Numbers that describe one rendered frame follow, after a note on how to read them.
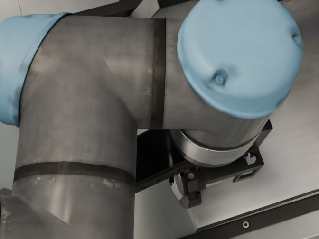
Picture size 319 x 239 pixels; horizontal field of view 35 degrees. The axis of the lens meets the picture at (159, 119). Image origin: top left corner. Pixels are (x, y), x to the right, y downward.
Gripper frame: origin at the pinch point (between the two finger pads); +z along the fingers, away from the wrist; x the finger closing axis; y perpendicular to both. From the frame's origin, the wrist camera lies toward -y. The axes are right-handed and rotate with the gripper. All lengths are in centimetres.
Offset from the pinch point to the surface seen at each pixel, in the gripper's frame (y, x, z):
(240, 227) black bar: 6.3, -7.3, 1.4
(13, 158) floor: -33, 41, 92
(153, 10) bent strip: 4.5, 23.1, -1.5
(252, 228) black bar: 7.6, -7.8, 1.4
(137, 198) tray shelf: -4.5, 0.2, 3.6
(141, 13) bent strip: 3.2, 24.2, 0.4
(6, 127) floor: -32, 51, 92
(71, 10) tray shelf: -5.9, 29.4, 3.6
